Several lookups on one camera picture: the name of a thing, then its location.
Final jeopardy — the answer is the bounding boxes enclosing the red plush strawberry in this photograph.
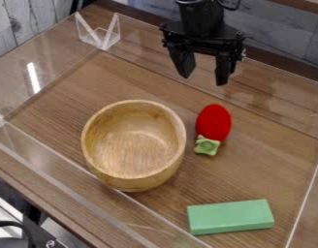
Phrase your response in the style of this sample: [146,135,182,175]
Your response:
[194,104,231,156]

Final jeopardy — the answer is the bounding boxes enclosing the green rectangular block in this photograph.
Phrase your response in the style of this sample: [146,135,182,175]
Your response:
[186,200,274,235]

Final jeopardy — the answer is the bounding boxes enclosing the black cable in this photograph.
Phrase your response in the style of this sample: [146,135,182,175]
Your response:
[0,221,37,248]

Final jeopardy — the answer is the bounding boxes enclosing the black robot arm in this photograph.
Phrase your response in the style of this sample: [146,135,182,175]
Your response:
[159,0,246,86]

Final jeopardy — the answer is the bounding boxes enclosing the black metal clamp bracket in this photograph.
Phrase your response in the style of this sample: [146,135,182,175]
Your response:
[21,216,67,248]

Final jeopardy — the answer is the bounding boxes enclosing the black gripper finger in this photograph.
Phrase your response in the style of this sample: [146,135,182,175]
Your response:
[215,53,230,86]
[168,46,196,78]

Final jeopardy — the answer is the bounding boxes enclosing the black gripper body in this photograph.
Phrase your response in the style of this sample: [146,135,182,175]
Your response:
[159,21,246,61]

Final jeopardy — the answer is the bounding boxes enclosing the wooden bowl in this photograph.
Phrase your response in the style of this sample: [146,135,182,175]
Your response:
[81,100,187,192]

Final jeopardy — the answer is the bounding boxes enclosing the clear acrylic corner bracket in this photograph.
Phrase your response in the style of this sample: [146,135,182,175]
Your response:
[75,13,120,50]

